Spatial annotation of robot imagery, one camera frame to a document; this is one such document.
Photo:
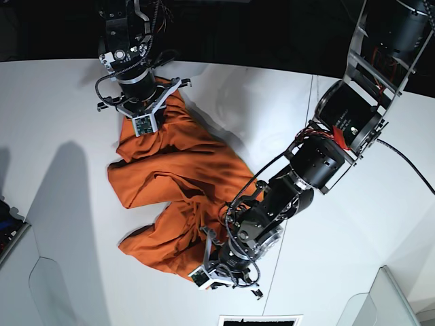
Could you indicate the white tray bottom centre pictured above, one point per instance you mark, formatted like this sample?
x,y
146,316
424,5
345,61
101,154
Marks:
x,y
291,320

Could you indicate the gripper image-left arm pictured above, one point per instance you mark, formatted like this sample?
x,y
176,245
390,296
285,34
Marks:
x,y
147,97

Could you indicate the clear panel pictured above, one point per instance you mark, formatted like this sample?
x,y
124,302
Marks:
x,y
384,304
50,294

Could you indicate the wrist camera image-left arm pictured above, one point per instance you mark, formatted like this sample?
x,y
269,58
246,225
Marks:
x,y
144,124

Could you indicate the robot arm image-right side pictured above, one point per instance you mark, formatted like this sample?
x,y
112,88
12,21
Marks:
x,y
388,40

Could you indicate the orange t-shirt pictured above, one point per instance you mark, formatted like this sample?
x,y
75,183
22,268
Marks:
x,y
190,171

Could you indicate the clear panel bottom right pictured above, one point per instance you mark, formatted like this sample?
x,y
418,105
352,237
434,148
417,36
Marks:
x,y
384,304

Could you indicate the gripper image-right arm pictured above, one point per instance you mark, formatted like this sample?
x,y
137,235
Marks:
x,y
220,270

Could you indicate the clear panel bottom left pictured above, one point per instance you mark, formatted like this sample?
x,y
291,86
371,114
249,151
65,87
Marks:
x,y
50,294

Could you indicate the wrist camera image-right arm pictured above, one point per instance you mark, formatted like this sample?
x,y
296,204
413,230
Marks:
x,y
201,278

